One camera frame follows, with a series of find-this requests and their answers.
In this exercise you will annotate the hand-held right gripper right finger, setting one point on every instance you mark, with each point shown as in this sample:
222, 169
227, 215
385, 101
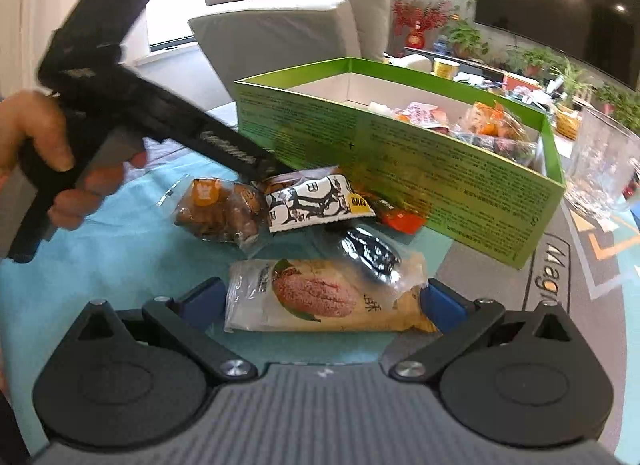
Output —
445, 301

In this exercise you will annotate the clear glass mug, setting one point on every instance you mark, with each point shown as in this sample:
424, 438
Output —
600, 160

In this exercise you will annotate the potted green plant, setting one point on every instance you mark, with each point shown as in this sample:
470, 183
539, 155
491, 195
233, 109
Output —
617, 100
530, 61
465, 40

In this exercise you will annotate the teal bubble mat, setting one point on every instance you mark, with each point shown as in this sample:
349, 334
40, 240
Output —
125, 265

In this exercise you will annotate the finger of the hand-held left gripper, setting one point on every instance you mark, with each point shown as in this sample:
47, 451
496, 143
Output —
270, 168

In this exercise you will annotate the red flower plant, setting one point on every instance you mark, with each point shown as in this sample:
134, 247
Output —
420, 20

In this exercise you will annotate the orange tissue box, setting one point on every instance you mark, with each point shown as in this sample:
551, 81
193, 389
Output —
522, 82

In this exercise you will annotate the white recliner sofa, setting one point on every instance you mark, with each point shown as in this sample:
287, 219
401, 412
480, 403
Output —
280, 35

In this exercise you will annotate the beige snack packet pink cake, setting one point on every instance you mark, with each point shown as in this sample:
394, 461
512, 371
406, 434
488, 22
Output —
320, 295

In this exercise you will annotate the yellow can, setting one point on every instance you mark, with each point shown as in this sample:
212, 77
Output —
446, 69

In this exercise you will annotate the clear packet of orange snacks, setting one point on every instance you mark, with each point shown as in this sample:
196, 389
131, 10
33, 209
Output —
492, 122

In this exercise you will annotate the clear packet of brown snacks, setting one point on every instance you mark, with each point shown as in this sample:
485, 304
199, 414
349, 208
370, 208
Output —
220, 210

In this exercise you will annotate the green cardboard box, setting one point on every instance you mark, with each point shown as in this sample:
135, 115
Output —
400, 170

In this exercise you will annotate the person's left hand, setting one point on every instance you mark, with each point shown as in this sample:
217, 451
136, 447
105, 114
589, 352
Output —
35, 120

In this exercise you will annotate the clear packet of dark snack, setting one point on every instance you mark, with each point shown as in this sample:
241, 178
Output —
372, 252

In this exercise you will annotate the black television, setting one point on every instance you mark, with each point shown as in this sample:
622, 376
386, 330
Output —
560, 10

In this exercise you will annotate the small red orange snack packet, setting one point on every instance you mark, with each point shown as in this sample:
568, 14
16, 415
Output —
400, 217

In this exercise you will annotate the spider plant in vase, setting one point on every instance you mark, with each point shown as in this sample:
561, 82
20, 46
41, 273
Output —
572, 76

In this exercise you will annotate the yellow woven basket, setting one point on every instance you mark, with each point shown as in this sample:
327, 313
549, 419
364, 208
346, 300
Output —
567, 125

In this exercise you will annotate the black and white snack packet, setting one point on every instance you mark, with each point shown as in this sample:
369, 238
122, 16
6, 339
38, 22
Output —
315, 202

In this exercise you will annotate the grey printed table mat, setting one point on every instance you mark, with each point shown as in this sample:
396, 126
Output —
550, 290

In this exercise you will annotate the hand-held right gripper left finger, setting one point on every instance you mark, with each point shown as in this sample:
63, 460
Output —
200, 302

